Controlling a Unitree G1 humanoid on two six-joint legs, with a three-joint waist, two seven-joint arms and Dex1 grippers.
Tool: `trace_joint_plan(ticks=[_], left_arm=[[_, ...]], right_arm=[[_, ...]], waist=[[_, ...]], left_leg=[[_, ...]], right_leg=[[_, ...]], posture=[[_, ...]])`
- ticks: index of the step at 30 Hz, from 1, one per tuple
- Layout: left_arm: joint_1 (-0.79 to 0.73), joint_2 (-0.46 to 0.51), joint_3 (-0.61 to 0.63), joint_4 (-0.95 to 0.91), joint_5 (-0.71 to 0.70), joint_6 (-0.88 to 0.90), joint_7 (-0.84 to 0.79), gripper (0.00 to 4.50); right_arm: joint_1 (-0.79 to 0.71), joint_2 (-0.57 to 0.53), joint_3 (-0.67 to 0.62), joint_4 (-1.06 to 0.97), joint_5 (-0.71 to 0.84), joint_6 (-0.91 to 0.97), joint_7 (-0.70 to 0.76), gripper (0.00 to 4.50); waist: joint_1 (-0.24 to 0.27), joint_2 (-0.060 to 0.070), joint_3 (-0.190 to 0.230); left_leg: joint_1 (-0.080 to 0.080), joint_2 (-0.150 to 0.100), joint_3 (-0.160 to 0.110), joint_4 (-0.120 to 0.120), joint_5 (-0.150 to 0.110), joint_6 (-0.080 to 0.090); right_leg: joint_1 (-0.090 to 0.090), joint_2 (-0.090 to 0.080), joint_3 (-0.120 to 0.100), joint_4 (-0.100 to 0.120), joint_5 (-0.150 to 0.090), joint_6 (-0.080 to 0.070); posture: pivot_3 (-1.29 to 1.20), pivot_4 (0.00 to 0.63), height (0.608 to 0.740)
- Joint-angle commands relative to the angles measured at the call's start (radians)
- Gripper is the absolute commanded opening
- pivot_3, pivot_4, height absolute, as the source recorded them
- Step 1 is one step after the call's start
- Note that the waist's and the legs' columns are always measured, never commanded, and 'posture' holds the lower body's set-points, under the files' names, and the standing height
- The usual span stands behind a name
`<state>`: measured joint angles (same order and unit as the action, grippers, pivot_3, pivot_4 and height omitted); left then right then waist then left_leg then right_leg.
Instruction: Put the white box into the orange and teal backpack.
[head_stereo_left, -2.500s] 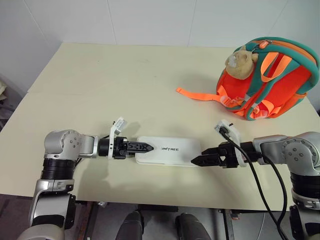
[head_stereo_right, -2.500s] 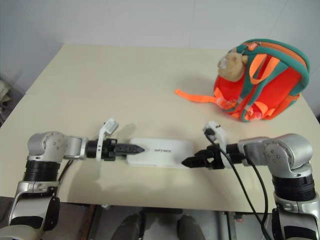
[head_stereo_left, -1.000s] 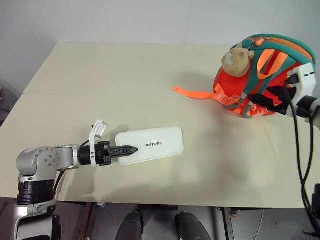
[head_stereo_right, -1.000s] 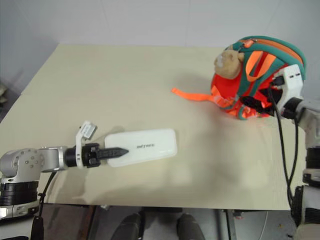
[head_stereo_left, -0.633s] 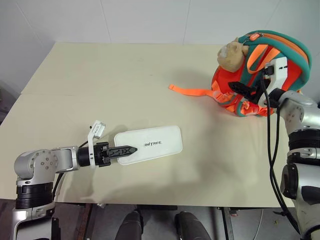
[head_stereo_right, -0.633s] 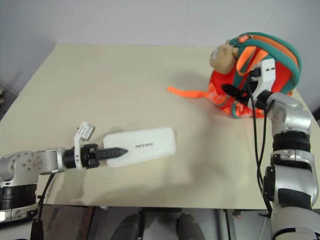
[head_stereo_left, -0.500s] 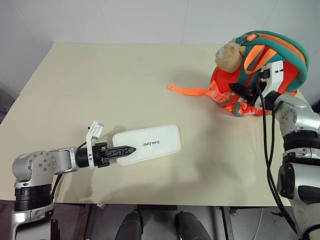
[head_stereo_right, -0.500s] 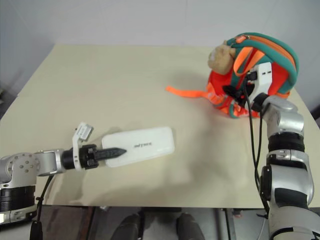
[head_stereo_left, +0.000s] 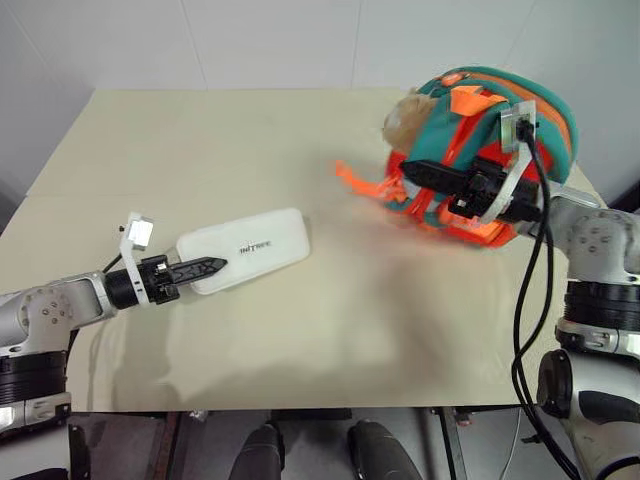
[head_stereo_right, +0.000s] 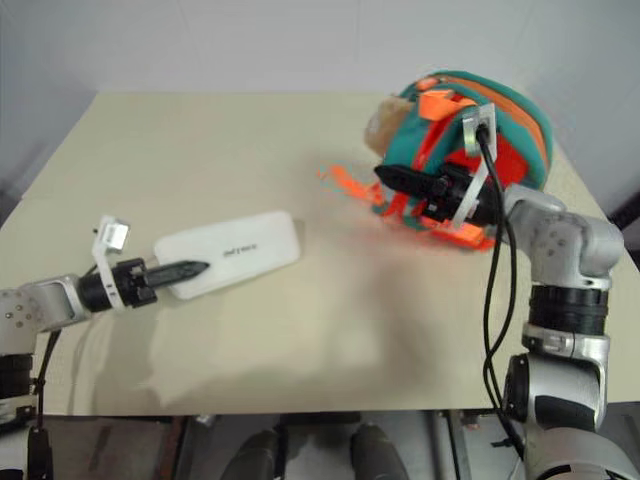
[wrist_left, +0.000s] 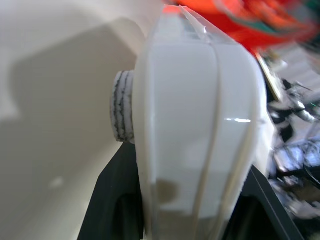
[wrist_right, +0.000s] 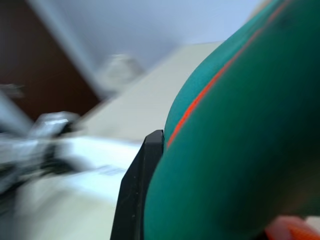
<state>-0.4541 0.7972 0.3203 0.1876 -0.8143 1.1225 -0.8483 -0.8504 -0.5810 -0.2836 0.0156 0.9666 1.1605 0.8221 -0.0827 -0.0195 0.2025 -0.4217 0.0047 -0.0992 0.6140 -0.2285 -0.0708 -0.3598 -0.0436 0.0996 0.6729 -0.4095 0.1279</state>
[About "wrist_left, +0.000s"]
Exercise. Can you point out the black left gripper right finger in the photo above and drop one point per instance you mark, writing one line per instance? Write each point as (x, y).
(265, 215)

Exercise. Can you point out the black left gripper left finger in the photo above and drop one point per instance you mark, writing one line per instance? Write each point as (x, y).
(113, 190)

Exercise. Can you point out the white box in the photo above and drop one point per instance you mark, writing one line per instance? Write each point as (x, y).
(190, 120)

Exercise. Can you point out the red orange packet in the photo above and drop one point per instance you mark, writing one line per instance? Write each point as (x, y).
(250, 17)

